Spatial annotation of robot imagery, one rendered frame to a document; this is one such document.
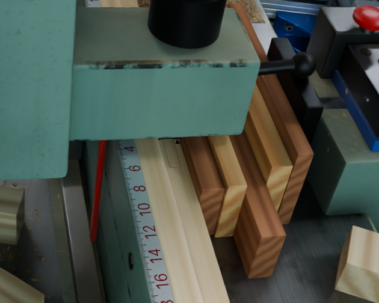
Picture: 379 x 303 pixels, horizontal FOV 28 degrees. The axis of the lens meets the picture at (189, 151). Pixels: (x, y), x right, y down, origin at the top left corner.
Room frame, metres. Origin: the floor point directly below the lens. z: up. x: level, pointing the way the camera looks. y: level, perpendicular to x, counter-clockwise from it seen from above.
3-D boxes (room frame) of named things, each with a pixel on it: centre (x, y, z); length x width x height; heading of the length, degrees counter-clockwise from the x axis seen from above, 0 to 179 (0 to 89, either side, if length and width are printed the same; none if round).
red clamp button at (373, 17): (0.55, -0.12, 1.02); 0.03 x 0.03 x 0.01
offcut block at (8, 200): (0.43, 0.15, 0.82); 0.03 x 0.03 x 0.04; 4
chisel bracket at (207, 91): (0.44, 0.04, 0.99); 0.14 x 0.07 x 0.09; 111
